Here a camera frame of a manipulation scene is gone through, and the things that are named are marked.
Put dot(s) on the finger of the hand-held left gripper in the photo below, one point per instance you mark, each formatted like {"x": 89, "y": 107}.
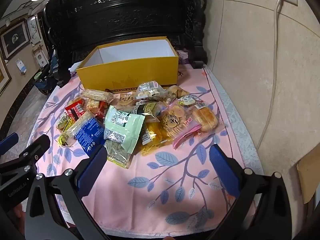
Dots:
{"x": 37, "y": 146}
{"x": 8, "y": 141}

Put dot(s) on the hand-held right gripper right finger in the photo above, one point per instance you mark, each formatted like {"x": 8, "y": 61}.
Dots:
{"x": 225, "y": 172}

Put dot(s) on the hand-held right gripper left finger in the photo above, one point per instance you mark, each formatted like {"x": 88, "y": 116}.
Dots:
{"x": 92, "y": 170}

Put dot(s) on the dark red bar packet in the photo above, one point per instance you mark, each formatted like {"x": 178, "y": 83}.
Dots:
{"x": 101, "y": 113}

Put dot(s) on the brown tea snack packet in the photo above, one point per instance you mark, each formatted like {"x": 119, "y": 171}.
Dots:
{"x": 126, "y": 100}

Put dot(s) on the yellow cardboard box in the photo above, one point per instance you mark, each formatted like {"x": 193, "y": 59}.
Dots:
{"x": 130, "y": 72}

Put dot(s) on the small yellow green packet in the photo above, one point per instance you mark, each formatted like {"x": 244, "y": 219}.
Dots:
{"x": 62, "y": 122}

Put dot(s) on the dark blue snack packet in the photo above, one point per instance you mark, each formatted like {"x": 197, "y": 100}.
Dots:
{"x": 90, "y": 132}

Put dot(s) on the yellow sesame bar packet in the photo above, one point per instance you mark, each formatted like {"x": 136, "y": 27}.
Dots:
{"x": 72, "y": 128}

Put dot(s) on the white lace table cover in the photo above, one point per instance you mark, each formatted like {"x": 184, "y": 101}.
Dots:
{"x": 237, "y": 120}

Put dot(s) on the light green snack packet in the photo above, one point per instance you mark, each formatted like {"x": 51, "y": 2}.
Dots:
{"x": 122, "y": 125}

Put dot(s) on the pink floral tablecloth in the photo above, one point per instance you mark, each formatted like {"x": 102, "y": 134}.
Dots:
{"x": 140, "y": 200}

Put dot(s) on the golden rice cracker packet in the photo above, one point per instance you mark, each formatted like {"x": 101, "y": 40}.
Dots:
{"x": 205, "y": 118}

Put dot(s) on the small crispy snack packet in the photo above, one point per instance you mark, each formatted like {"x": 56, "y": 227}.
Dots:
{"x": 92, "y": 106}

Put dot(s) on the pink rice cracker packet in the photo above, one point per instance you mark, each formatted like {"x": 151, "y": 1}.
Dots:
{"x": 175, "y": 122}

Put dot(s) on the yellow clear snack packet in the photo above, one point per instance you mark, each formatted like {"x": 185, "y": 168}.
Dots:
{"x": 155, "y": 136}

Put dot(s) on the brown crispy bar packet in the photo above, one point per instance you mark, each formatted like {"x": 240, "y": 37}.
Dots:
{"x": 97, "y": 96}

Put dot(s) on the small yellow white snack packet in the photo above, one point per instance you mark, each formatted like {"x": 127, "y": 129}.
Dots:
{"x": 186, "y": 101}

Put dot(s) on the black gold striped packet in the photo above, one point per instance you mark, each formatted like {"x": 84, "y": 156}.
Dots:
{"x": 147, "y": 108}

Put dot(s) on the white paper sheet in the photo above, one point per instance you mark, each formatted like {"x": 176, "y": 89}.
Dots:
{"x": 73, "y": 66}

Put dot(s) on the brown pastry packet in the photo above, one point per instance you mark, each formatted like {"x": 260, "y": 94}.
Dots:
{"x": 175, "y": 91}

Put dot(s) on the clear packet of white candies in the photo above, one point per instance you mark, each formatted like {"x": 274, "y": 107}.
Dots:
{"x": 150, "y": 90}

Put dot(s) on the dark framed picture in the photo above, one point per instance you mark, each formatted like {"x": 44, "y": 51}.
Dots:
{"x": 13, "y": 38}

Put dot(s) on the white flower framed picture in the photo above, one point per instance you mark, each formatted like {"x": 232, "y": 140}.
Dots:
{"x": 33, "y": 31}

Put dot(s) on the black carved wooden furniture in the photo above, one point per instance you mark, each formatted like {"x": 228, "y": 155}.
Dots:
{"x": 125, "y": 12}

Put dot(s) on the blue white wall holder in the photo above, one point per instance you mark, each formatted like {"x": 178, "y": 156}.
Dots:
{"x": 21, "y": 66}

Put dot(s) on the small wooden frame stand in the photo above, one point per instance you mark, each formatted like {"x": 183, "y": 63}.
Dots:
{"x": 40, "y": 55}

